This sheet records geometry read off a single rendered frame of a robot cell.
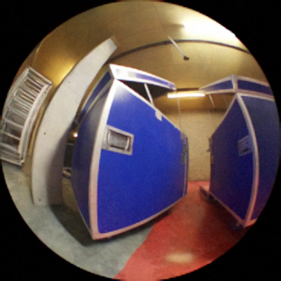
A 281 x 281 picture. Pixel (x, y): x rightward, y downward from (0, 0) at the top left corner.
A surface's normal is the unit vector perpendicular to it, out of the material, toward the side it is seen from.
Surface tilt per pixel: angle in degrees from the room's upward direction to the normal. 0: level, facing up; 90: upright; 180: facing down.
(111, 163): 90
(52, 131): 90
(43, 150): 90
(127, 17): 180
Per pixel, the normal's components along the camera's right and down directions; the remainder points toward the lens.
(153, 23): -0.07, 0.96
